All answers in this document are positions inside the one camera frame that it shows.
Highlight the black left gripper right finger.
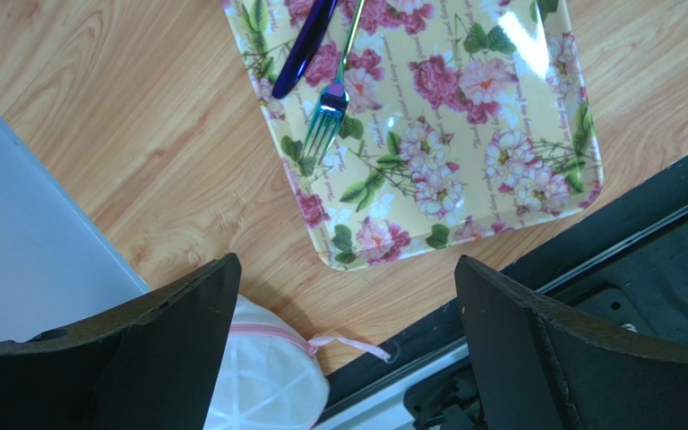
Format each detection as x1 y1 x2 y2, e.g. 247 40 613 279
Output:
454 256 688 429

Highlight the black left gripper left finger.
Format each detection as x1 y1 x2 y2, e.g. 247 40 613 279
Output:
0 254 242 429

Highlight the iridescent rainbow fork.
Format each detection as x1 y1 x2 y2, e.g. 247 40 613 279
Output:
303 0 366 165

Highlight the floral melamine tray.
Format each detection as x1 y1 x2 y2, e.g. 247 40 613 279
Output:
223 1 604 271

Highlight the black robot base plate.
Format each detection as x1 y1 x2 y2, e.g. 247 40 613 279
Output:
323 154 688 429

